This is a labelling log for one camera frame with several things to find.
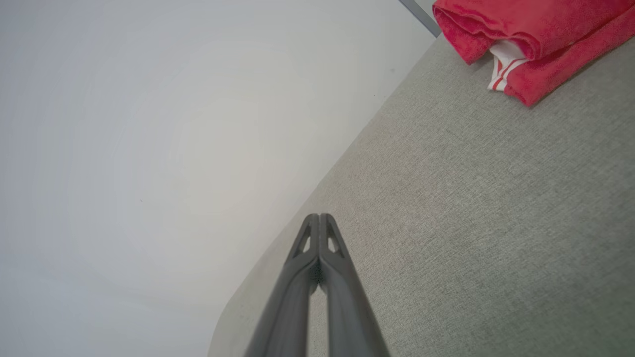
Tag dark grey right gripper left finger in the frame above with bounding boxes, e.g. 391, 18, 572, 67
244, 214, 319, 357

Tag red and white basketball jersey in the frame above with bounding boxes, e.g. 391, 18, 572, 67
432, 0, 635, 108

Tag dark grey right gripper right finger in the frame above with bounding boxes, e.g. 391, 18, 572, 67
319, 214, 390, 357

